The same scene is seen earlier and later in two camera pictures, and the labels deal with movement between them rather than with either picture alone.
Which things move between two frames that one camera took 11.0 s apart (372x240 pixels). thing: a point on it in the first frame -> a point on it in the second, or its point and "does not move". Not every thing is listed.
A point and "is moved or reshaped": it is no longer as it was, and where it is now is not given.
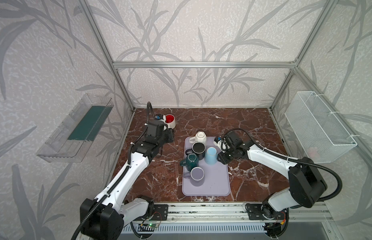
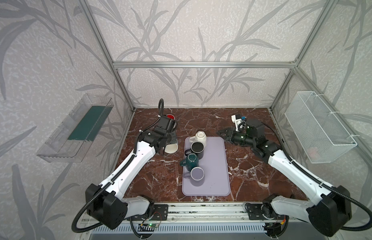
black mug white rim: x=198 y=148 does not move
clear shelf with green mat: x=73 y=139 does not move
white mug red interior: x=169 y=119 is moved or reshaped
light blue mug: x=211 y=156 -> x=171 y=148
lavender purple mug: x=196 y=174 does not move
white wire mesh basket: x=321 y=135 does not move
